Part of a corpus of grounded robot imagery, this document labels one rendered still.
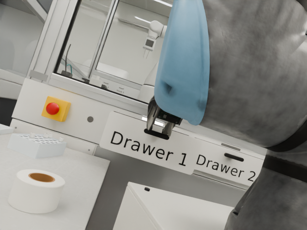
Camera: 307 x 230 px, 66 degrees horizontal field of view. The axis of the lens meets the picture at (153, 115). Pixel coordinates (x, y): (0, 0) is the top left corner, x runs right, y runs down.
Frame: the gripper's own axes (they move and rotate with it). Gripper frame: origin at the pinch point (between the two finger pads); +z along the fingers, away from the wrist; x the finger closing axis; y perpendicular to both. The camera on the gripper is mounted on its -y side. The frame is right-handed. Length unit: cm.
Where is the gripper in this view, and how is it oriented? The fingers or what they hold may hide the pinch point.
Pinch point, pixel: (156, 129)
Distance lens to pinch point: 68.0
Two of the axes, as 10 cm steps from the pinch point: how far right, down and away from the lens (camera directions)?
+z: -3.2, 7.8, 5.4
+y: -0.9, 5.4, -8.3
